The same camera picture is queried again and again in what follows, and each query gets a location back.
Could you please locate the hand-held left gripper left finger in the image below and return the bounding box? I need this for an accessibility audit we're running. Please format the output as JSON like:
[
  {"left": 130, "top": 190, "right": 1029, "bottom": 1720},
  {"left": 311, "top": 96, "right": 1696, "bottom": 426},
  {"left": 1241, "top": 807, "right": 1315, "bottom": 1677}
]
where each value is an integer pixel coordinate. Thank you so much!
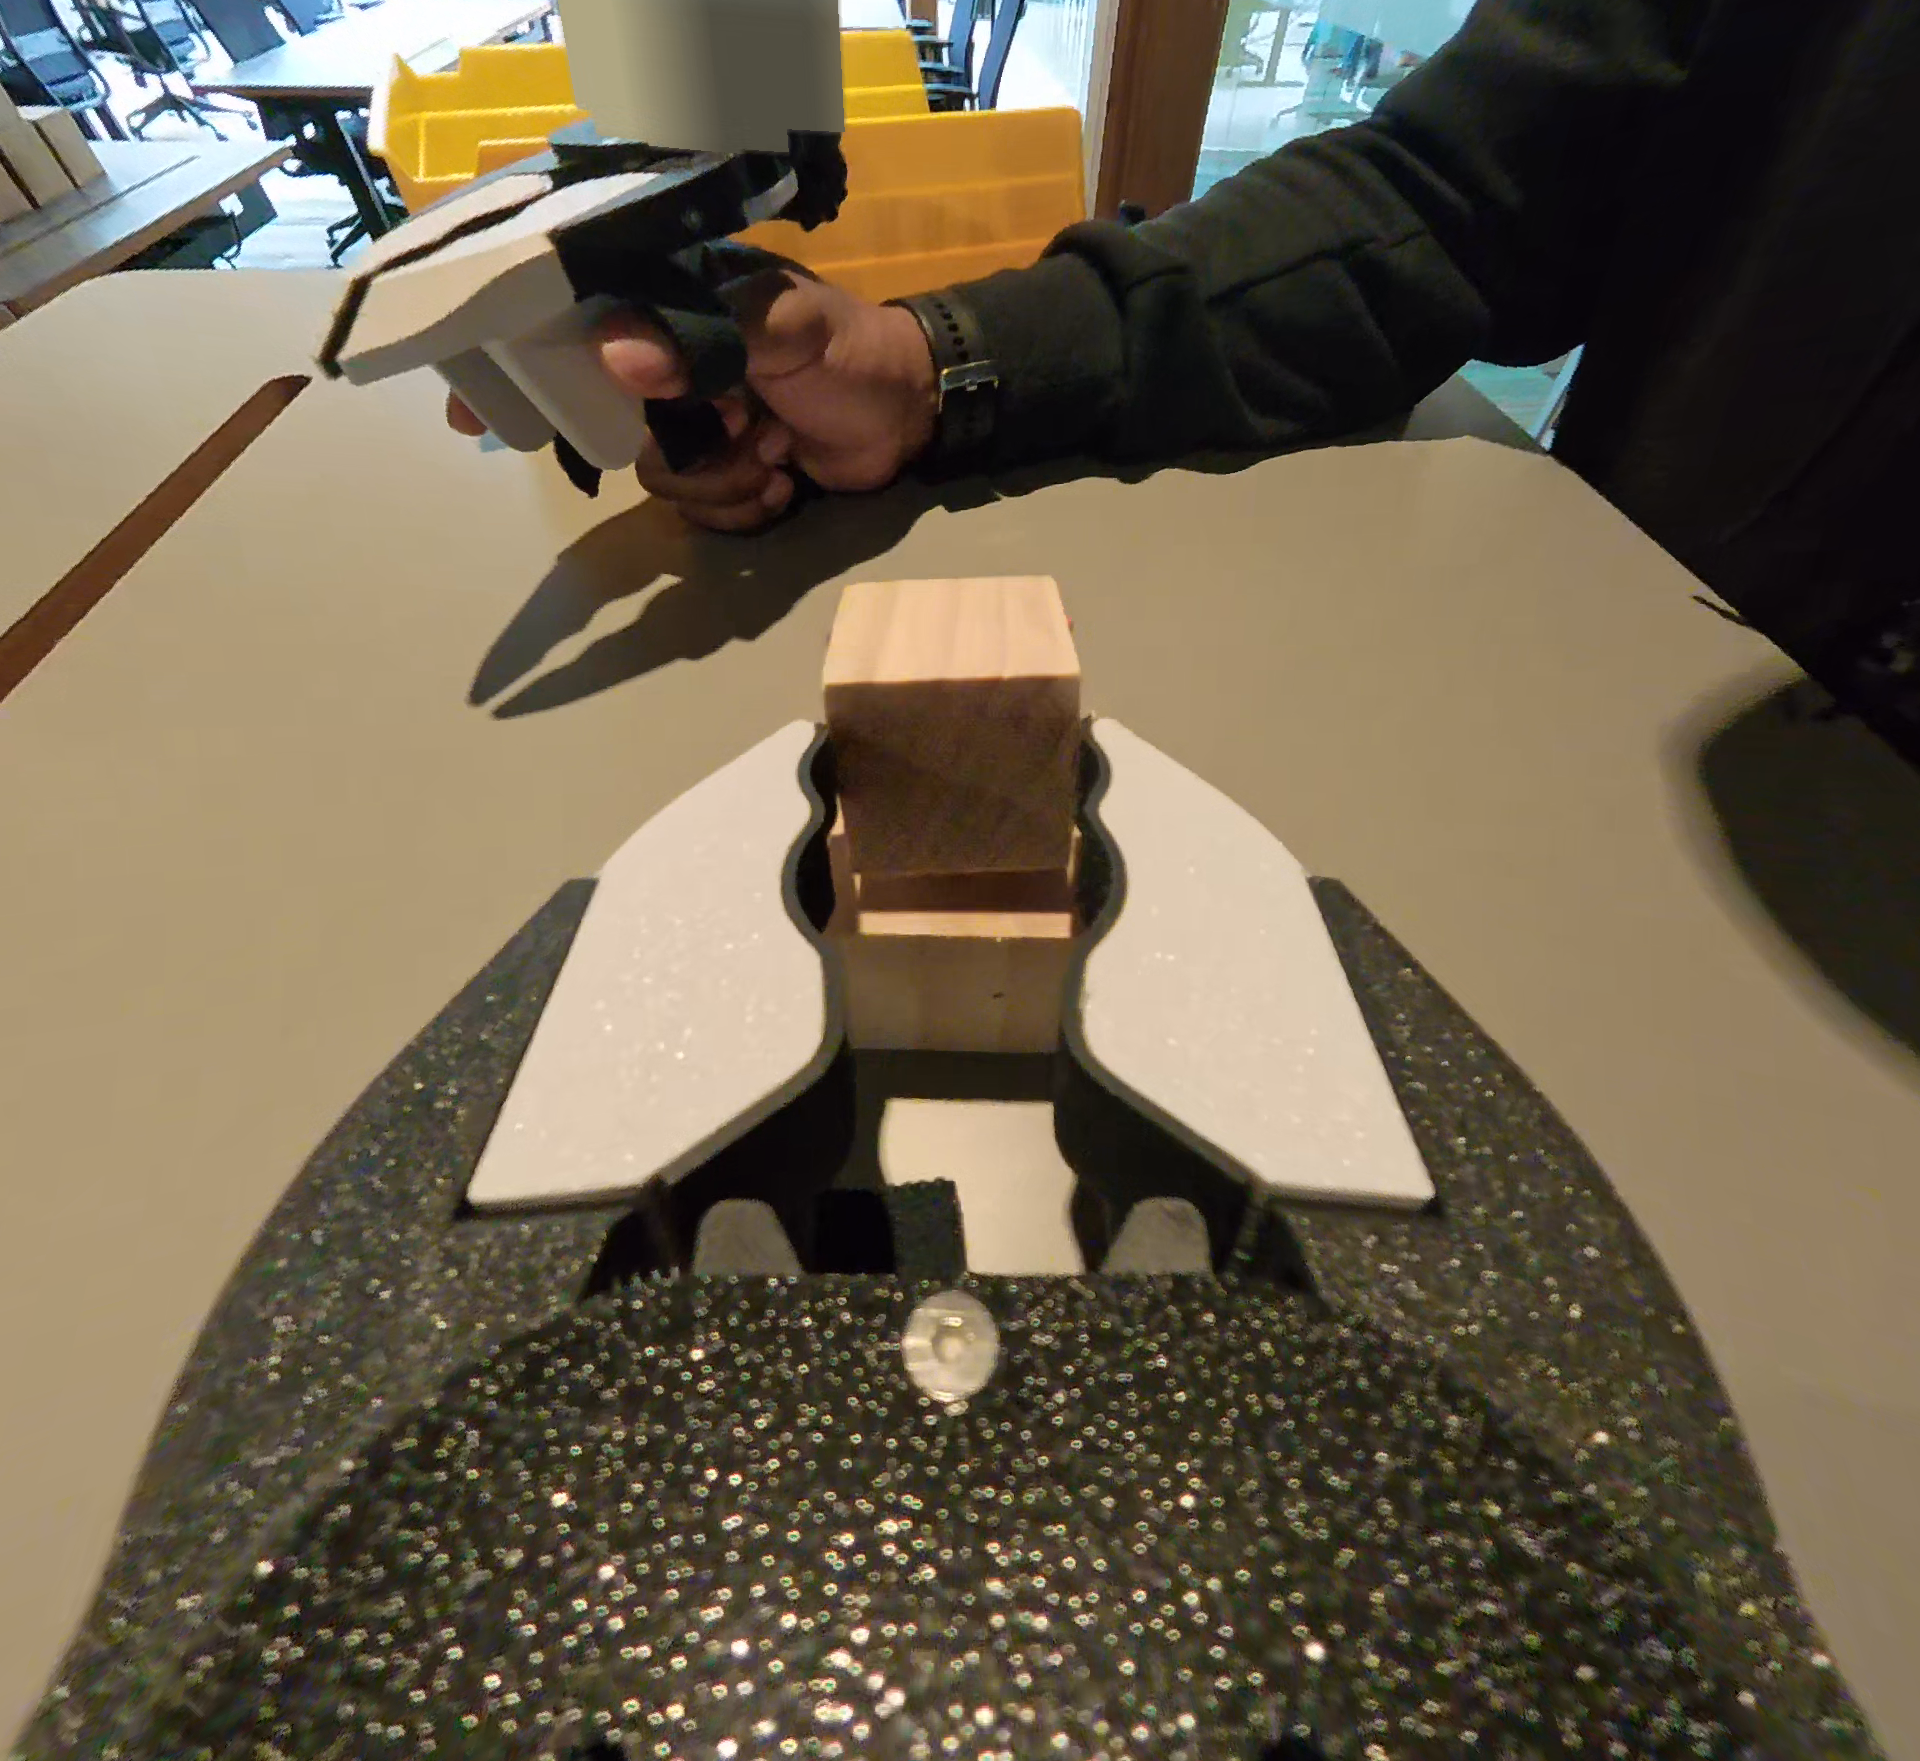
[{"left": 462, "top": 719, "right": 838, "bottom": 1218}]

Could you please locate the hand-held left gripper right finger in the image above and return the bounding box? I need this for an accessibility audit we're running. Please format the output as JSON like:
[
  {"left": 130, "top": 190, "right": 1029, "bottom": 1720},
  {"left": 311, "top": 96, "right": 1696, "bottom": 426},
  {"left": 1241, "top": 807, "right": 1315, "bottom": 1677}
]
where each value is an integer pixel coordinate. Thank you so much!
[{"left": 1055, "top": 714, "right": 1442, "bottom": 1218}]

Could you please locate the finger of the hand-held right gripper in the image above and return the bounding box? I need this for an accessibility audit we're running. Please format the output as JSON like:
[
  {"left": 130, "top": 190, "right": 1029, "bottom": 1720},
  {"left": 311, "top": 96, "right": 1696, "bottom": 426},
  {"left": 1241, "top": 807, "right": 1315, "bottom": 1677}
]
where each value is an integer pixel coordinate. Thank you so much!
[
  {"left": 311, "top": 159, "right": 672, "bottom": 375},
  {"left": 330, "top": 194, "right": 654, "bottom": 476}
]

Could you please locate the light wooden cube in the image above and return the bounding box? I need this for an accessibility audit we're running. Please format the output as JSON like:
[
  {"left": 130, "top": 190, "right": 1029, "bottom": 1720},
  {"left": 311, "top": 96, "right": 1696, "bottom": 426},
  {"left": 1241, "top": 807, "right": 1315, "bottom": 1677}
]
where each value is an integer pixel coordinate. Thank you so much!
[
  {"left": 819, "top": 573, "right": 1088, "bottom": 881},
  {"left": 824, "top": 823, "right": 1088, "bottom": 1055}
]

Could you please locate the person's right hand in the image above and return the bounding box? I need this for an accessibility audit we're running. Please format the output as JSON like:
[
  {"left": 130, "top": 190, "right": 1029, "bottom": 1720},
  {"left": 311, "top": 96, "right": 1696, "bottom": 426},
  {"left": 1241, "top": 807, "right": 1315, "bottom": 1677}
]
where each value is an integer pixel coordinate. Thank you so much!
[{"left": 445, "top": 264, "right": 947, "bottom": 536}]

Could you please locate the row of office desks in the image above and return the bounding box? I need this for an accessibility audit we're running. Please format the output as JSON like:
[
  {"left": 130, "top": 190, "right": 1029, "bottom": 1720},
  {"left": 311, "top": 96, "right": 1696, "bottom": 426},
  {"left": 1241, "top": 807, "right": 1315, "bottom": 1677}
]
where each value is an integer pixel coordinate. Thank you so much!
[{"left": 0, "top": 0, "right": 571, "bottom": 277}]

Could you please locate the yellow plastic bin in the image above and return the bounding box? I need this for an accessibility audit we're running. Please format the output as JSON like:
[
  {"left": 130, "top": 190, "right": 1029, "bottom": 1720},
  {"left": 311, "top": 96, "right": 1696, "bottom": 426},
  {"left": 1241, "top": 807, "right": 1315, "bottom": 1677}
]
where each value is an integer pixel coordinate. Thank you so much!
[{"left": 365, "top": 26, "right": 1088, "bottom": 309}]

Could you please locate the black wristwatch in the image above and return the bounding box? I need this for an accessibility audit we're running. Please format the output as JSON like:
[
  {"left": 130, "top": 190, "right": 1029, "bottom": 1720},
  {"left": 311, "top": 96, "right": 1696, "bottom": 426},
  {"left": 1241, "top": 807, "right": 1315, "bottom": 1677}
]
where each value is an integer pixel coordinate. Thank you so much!
[{"left": 888, "top": 288, "right": 1001, "bottom": 460}]

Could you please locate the row of brown boxes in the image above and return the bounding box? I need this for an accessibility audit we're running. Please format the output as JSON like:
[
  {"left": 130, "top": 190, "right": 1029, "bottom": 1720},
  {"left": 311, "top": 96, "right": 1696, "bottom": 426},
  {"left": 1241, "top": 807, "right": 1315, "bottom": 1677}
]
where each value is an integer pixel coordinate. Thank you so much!
[{"left": 0, "top": 98, "right": 109, "bottom": 230}]

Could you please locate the person's torso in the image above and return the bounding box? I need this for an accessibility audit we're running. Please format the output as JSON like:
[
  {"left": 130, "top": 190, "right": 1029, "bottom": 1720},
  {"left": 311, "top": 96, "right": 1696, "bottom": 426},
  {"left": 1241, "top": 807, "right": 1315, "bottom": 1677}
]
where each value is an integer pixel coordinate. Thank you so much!
[{"left": 1394, "top": 0, "right": 1920, "bottom": 802}]

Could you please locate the wooden door frame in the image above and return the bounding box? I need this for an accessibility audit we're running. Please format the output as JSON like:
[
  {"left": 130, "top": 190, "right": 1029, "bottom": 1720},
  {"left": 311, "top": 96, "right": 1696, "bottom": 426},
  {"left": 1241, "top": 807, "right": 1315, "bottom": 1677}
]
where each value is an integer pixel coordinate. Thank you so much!
[{"left": 1092, "top": 0, "right": 1266, "bottom": 219}]

